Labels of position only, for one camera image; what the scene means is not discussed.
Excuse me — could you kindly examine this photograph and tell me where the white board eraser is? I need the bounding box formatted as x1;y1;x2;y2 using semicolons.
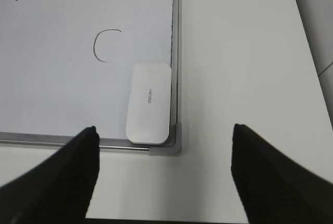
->
125;63;172;145

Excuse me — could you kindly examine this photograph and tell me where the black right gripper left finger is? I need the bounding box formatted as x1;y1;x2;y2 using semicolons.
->
1;126;100;223

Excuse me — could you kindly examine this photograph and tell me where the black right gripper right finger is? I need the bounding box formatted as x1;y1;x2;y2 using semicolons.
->
231;124;332;223

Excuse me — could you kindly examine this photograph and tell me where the white board with grey frame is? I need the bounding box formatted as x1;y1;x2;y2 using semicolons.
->
1;0;182;155

